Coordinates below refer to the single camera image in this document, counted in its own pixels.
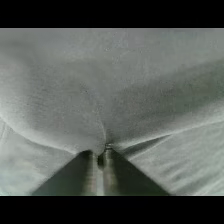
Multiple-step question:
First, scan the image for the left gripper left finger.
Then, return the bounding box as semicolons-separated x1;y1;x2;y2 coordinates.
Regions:
31;149;102;197

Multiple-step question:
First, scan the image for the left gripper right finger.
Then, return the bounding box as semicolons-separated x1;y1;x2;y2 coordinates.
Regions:
101;148;171;197

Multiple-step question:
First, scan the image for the grey garment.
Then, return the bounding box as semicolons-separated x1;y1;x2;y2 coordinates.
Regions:
0;28;224;197

